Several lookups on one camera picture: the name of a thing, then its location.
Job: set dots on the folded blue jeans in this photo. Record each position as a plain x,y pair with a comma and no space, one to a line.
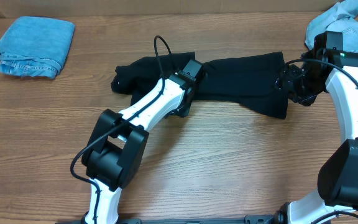
35,47

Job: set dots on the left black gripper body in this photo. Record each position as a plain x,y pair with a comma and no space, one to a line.
184,109

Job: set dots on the black t-shirt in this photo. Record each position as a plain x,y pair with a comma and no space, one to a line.
248,81

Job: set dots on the light blue denim jeans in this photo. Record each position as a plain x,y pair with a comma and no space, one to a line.
339,18

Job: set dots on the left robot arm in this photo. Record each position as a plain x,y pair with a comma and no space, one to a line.
116,146

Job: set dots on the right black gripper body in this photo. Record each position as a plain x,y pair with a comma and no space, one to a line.
291,82

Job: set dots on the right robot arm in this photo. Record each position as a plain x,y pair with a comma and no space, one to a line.
327,68

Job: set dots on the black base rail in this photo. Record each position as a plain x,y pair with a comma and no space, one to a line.
248,219

